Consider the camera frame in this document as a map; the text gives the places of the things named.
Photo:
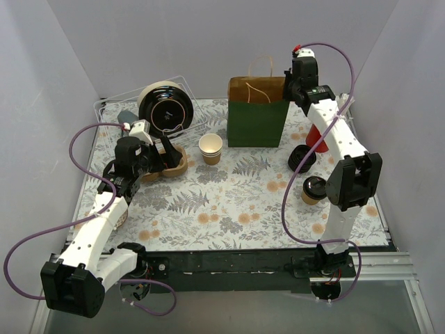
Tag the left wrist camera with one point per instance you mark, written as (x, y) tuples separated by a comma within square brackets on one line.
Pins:
[(140, 130)]

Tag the grey mug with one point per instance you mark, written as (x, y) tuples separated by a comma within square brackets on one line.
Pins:
[(126, 116)]

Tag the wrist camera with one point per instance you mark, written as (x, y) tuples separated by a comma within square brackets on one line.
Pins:
[(140, 130), (302, 52)]

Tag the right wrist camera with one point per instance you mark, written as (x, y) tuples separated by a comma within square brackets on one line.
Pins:
[(302, 52)]

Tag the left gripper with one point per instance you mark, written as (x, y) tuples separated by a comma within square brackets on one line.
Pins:
[(161, 155)]

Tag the floral table mat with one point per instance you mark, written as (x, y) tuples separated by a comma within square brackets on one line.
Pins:
[(250, 199)]

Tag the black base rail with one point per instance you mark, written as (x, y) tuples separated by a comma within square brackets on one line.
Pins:
[(289, 269)]

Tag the patterned round coaster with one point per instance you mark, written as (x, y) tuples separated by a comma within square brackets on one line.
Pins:
[(121, 220)]

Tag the white wrapped straws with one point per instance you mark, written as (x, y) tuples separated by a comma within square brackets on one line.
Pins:
[(344, 102)]

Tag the green paper bag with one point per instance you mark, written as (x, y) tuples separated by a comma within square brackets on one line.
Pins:
[(257, 110)]

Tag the white wire dish rack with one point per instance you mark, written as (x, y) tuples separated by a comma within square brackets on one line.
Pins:
[(107, 110)]

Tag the single paper cup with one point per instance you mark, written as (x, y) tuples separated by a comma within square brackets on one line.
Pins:
[(308, 200)]

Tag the black plate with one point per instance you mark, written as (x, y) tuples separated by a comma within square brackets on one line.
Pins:
[(167, 108)]

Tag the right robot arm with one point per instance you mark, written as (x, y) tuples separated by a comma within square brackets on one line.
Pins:
[(356, 173)]

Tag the stack of black lids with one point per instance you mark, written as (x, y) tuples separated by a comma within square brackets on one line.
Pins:
[(297, 155)]

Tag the stack of paper cups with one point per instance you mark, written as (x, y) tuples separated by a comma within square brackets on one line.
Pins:
[(210, 146)]

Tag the red cup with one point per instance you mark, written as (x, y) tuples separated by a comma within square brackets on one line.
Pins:
[(312, 138)]

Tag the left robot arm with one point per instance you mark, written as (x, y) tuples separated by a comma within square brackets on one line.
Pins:
[(77, 282)]

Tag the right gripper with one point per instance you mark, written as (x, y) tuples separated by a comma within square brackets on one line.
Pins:
[(290, 89)]

